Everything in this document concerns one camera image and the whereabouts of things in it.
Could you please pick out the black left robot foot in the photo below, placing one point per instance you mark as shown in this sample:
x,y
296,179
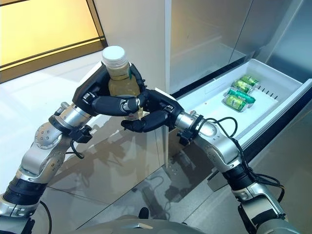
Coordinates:
x,y
144,213

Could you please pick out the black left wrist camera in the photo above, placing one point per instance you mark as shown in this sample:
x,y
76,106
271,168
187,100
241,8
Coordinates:
x,y
81,135

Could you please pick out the grey robot torso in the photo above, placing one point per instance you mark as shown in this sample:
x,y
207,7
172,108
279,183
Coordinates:
x,y
151,226

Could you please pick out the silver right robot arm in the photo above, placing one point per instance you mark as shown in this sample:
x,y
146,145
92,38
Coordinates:
x,y
219,146

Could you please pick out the white tall cabinet panel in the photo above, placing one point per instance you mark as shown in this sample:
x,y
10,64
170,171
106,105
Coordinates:
x,y
136,29

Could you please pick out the amber window with dark frame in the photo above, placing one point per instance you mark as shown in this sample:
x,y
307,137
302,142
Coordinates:
x,y
36,31

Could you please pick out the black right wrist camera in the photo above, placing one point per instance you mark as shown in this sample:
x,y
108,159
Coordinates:
x,y
185,137

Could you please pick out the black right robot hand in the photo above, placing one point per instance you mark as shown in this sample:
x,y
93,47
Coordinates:
x,y
163,107

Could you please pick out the light green drink can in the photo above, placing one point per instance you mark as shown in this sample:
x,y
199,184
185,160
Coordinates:
x,y
235,103
242,86
249,81

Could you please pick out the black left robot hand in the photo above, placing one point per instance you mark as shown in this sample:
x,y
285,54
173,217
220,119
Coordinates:
x,y
107,106

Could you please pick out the stainless steel fridge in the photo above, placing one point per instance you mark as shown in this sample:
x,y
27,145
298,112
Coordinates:
x,y
202,29

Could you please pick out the white counter cabinet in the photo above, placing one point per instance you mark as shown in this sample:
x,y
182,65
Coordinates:
x,y
36,97

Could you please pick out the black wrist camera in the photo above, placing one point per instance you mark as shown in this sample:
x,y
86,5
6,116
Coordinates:
x,y
185,137
81,135

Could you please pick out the yellow drink bottle white cap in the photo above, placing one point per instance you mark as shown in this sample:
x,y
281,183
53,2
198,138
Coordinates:
x,y
119,78

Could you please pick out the white fridge drawer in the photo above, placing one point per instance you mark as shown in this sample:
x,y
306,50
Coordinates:
x,y
214,114

